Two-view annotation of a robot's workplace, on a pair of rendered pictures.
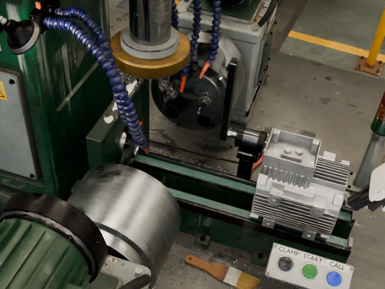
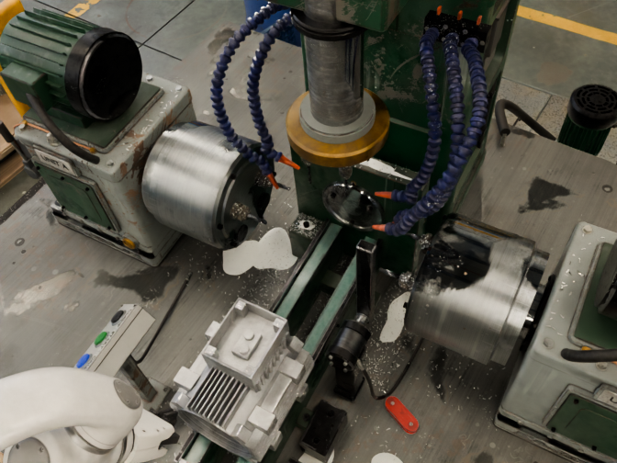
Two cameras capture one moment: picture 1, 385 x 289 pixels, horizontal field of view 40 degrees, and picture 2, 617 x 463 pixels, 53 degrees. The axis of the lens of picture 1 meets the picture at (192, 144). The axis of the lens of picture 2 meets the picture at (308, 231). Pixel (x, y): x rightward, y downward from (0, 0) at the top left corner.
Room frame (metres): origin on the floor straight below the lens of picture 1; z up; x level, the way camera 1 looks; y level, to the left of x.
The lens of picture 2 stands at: (1.18, -0.64, 2.09)
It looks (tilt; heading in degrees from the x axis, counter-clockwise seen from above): 55 degrees down; 108
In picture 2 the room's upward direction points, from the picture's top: 7 degrees counter-clockwise
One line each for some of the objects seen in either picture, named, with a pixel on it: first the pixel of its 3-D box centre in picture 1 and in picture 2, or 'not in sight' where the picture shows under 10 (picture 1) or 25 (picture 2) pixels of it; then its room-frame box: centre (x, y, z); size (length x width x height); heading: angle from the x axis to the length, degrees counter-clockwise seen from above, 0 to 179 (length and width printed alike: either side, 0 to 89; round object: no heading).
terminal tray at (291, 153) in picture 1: (290, 157); (247, 344); (0.91, -0.24, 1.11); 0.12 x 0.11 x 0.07; 75
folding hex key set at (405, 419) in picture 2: (254, 163); (401, 414); (1.19, -0.20, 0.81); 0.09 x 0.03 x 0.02; 141
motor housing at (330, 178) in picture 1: (299, 189); (243, 385); (0.90, -0.27, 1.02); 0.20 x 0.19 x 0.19; 75
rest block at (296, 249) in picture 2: not in sight; (308, 237); (0.90, 0.17, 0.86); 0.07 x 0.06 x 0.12; 165
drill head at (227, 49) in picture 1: (202, 75); (487, 294); (1.31, -0.01, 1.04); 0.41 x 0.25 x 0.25; 165
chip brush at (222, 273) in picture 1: (221, 272); not in sight; (0.78, -0.10, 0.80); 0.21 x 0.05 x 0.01; 69
